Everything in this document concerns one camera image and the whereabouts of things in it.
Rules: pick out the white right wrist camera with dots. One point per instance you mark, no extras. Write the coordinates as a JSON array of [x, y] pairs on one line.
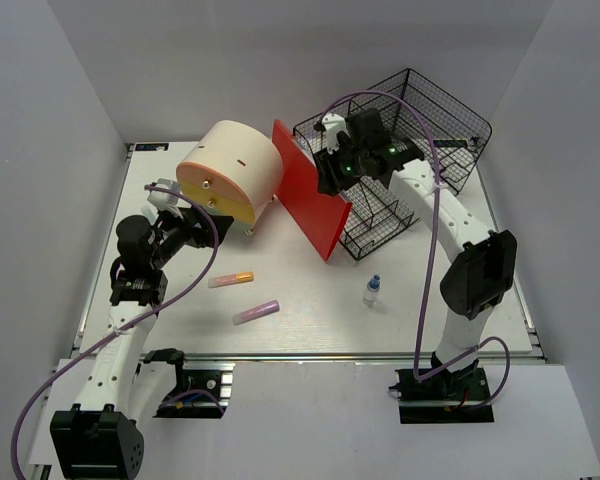
[[329, 127]]

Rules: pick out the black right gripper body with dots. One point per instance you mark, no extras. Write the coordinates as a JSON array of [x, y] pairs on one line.
[[340, 170]]

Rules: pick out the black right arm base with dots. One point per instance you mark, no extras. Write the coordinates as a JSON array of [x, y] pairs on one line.
[[447, 398]]

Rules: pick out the aluminium front rail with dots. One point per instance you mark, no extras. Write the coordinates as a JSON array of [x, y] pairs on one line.
[[533, 355]]

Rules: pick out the black wire mesh organizer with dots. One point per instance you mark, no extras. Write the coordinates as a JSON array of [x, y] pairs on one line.
[[411, 107]]

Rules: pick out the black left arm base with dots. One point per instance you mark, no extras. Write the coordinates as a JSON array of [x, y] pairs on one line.
[[207, 383]]

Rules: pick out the yellow bottom drawer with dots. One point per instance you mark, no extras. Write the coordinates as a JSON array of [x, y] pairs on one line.
[[227, 207]]

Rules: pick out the black label sticker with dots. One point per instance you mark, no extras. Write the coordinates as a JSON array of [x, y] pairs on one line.
[[151, 147]]

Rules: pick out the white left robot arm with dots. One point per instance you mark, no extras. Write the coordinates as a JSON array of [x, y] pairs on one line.
[[99, 436]]

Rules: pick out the purple tube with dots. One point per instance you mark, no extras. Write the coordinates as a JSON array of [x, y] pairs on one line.
[[256, 312]]

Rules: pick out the cream semicircular drawer box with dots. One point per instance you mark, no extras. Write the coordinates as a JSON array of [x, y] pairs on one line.
[[244, 155]]

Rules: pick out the red file folder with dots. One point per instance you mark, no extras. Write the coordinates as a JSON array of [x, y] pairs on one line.
[[321, 218]]

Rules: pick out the orange capped pink tube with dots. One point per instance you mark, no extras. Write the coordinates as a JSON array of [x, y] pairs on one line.
[[231, 279]]

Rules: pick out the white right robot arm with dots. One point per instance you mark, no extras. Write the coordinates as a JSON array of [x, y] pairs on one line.
[[482, 261]]

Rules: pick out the peach top drawer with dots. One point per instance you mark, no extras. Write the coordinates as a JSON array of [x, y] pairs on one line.
[[197, 173]]

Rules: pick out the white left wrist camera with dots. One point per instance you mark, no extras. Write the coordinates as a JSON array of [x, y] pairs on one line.
[[165, 198]]

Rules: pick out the green capped tube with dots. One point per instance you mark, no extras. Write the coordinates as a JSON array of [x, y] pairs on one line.
[[149, 215]]

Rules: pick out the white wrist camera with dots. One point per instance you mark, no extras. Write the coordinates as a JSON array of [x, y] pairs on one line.
[[165, 198], [329, 127]]

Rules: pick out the small blue capped bottle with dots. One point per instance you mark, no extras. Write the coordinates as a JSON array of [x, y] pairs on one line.
[[372, 290]]

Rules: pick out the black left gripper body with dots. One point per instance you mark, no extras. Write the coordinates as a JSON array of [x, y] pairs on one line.
[[177, 231]]

